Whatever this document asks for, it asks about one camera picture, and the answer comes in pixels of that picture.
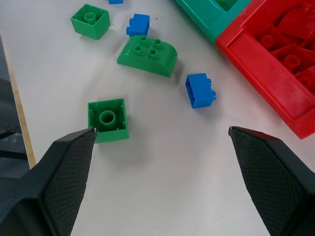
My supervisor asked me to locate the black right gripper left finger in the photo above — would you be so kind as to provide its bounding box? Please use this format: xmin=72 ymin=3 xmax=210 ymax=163
xmin=0 ymin=127 xmax=97 ymax=236

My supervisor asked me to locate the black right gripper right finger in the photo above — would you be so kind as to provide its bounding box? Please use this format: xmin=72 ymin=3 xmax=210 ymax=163
xmin=228 ymin=126 xmax=315 ymax=236

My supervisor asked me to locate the green square building block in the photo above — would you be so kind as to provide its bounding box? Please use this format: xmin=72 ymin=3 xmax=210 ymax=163
xmin=70 ymin=3 xmax=111 ymax=40
xmin=88 ymin=98 xmax=130 ymax=144

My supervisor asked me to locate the red plastic bin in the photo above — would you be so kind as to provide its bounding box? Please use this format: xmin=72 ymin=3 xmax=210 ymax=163
xmin=215 ymin=0 xmax=315 ymax=140

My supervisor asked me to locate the green curved building block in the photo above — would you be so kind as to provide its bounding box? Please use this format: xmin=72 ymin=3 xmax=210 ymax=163
xmin=117 ymin=35 xmax=179 ymax=78

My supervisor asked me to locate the red sloped building block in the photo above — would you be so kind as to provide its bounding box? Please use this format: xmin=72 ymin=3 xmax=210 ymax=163
xmin=277 ymin=7 xmax=312 ymax=40

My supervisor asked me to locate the green plastic bin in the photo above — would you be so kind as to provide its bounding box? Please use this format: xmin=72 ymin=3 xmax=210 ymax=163
xmin=175 ymin=0 xmax=252 ymax=44

